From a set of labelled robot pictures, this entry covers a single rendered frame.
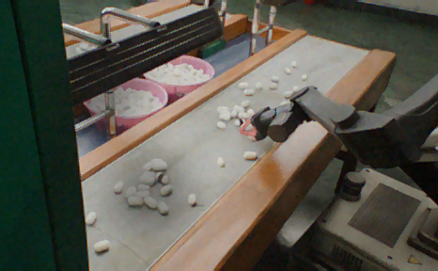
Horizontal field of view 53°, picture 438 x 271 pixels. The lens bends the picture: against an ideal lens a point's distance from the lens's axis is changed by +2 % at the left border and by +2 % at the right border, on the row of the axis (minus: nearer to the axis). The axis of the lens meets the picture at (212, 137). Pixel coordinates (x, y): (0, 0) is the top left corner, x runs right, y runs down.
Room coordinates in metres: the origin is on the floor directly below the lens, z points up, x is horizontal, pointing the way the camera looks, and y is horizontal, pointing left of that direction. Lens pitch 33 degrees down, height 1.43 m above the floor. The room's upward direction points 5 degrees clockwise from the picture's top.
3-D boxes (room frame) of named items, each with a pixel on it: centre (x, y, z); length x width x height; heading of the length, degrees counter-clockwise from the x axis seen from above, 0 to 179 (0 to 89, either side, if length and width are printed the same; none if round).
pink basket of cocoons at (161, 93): (1.22, 0.29, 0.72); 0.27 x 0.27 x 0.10
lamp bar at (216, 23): (0.85, 0.18, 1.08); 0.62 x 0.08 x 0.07; 150
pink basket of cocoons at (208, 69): (1.47, 0.15, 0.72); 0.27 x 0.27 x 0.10
